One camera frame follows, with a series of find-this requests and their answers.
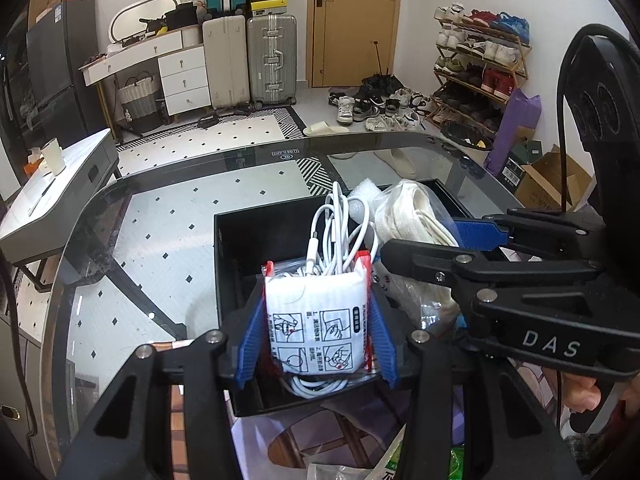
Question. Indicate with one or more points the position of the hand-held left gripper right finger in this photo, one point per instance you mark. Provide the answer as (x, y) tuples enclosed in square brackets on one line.
[(384, 347)]

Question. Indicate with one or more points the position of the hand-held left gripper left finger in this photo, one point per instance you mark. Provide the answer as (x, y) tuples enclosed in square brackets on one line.
[(247, 355)]

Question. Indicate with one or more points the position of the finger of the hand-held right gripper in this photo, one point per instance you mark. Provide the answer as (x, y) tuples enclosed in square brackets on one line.
[(440, 265), (480, 232)]

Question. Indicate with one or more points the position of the clear bag of white shoelaces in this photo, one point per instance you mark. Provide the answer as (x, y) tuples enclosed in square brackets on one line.
[(410, 210)]

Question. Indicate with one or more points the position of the white red instruction packet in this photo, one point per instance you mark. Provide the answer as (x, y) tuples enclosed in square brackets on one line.
[(317, 325)]

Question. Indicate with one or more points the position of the black box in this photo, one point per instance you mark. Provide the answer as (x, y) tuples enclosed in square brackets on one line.
[(240, 260)]

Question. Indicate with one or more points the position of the white bubble wrap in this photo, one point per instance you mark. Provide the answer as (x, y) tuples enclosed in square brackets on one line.
[(367, 192)]

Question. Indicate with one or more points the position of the person's right hand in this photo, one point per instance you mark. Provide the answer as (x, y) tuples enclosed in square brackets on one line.
[(580, 391)]

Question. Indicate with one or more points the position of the open cardboard box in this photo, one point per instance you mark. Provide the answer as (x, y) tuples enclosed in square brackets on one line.
[(550, 180)]

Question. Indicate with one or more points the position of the green shoe box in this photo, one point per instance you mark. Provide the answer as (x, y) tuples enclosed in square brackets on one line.
[(520, 160)]

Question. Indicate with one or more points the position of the printed desk mat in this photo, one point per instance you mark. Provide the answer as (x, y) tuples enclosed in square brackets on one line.
[(350, 435)]

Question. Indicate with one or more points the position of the black round basket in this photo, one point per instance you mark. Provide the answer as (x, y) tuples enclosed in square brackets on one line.
[(465, 135)]

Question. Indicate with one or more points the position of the purple mat bag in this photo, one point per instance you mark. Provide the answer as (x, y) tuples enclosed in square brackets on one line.
[(515, 130)]

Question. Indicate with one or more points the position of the beige slipper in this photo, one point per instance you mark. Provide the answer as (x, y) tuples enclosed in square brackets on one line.
[(397, 162), (325, 129)]

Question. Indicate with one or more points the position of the green white packet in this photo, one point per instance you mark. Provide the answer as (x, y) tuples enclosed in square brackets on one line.
[(390, 465)]

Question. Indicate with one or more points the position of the pile of shoes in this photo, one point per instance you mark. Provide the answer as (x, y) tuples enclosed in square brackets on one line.
[(380, 110)]

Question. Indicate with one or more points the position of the wooden shoe rack with shoes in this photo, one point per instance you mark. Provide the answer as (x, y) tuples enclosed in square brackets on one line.
[(480, 65)]

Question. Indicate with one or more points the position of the black umbrella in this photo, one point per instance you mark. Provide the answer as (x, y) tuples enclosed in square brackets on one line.
[(382, 85)]

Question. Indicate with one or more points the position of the black white patterned rug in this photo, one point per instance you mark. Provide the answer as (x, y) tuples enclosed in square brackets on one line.
[(200, 132)]

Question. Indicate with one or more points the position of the grey cabinet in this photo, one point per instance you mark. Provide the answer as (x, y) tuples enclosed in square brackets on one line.
[(20, 400)]

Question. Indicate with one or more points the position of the white grey coffee table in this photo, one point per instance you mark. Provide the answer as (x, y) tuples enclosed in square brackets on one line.
[(60, 195)]

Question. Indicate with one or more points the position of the wooden door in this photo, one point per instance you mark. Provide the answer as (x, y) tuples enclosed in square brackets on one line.
[(355, 20)]

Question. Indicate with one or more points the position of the silver suitcase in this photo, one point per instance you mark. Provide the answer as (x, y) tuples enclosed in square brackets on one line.
[(272, 60)]

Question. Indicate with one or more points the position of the grey woven laundry basket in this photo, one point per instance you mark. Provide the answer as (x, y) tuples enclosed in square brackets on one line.
[(139, 105)]

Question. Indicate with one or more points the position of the white paper cup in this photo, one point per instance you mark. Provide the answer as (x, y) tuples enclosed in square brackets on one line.
[(52, 159)]

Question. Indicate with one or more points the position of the white dressing table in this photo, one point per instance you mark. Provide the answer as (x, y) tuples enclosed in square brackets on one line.
[(182, 80)]

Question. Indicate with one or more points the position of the orange tissue box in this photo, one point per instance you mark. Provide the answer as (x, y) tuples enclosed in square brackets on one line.
[(32, 164)]

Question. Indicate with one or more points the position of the beige suitcase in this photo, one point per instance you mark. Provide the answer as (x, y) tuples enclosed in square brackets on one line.
[(226, 62)]

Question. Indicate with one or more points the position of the dark grey refrigerator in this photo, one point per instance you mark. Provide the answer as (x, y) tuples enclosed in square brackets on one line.
[(62, 70)]

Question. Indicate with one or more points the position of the black bag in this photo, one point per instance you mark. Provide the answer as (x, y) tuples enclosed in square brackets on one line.
[(182, 16)]

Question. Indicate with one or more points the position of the white oval mirror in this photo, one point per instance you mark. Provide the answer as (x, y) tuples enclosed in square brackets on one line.
[(132, 12)]

